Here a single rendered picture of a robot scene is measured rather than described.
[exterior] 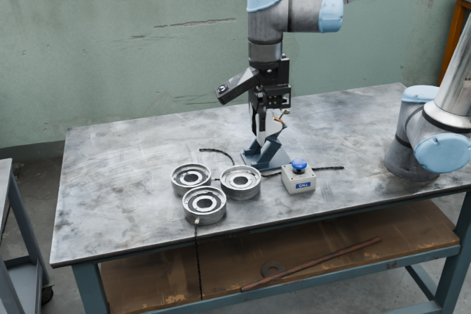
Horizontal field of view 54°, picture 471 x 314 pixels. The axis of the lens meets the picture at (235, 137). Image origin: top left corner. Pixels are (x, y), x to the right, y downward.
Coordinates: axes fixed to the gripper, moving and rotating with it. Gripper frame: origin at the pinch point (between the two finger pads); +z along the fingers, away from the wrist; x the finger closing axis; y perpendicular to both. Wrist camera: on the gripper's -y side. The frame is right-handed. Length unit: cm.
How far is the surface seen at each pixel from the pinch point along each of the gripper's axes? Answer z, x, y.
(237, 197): 14.7, -3.4, -5.8
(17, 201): 44, 50, -73
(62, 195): 16, 12, -49
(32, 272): 75, 46, -75
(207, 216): 13.0, -10.2, -14.8
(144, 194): 16.3, 6.3, -28.5
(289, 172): 11.9, -0.6, 8.8
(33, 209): 96, 113, -88
